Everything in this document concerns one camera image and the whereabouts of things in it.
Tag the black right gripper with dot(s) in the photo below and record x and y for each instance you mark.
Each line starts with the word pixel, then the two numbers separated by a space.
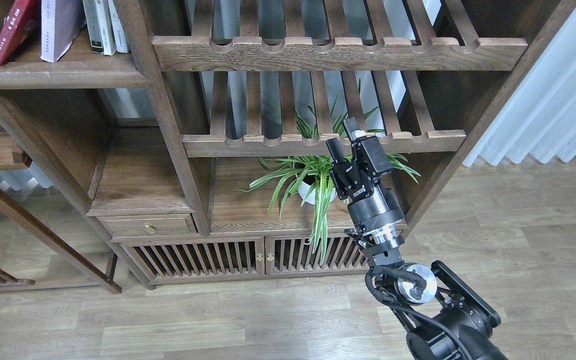
pixel 373 209

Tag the white plant pot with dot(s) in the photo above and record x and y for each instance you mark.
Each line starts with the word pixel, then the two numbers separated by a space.
pixel 309 193

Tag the green spider plant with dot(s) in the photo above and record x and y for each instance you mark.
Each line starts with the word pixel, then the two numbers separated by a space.
pixel 292 170

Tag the white pleated curtain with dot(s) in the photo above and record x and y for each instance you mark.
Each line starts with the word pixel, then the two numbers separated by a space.
pixel 539 120

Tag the white upright book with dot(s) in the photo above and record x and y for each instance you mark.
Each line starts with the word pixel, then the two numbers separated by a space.
pixel 99 26
pixel 119 34

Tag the red paperback book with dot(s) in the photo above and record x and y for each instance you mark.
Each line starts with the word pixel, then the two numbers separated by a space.
pixel 22 19

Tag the white upright book left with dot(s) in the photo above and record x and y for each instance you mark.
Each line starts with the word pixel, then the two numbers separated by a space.
pixel 99 26

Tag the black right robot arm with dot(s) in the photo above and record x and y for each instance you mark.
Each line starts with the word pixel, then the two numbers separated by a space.
pixel 443 317

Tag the wooden side furniture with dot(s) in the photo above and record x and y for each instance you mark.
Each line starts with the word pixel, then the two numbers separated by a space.
pixel 12 157

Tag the dark wooden bookshelf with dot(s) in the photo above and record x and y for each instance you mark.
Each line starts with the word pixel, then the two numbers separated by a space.
pixel 168 133

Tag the brass drawer knob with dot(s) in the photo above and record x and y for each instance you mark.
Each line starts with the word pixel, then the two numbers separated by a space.
pixel 149 228

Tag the white lavender paperback book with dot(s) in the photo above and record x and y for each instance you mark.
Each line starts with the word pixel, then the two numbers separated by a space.
pixel 61 20

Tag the white upright book right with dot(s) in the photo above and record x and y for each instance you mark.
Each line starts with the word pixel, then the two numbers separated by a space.
pixel 119 34

